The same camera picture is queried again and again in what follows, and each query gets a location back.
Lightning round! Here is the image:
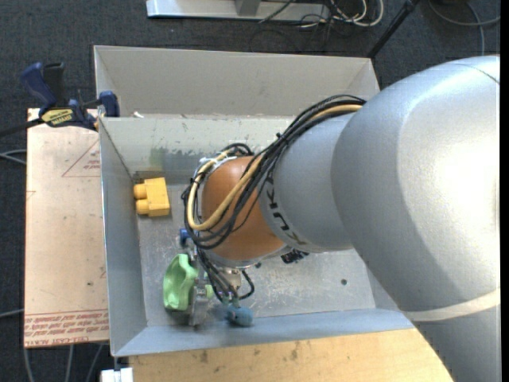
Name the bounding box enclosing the blue-grey small toy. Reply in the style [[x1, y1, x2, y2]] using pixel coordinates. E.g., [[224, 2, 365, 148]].
[[224, 306, 255, 328]]

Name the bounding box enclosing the grey metal bin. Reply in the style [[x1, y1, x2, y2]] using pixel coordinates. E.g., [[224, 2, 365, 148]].
[[93, 45, 417, 358]]

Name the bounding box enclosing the light green curved toy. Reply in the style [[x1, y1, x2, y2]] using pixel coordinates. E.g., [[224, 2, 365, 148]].
[[162, 253, 200, 314]]

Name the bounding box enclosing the brown cardboard board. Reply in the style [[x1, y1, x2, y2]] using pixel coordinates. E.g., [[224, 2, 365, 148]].
[[23, 107, 111, 349]]

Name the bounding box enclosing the yellow toy building block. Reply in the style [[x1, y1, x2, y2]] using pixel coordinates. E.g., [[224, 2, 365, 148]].
[[133, 177, 172, 219]]

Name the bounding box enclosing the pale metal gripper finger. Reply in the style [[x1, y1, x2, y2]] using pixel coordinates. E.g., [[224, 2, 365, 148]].
[[188, 285, 214, 328]]

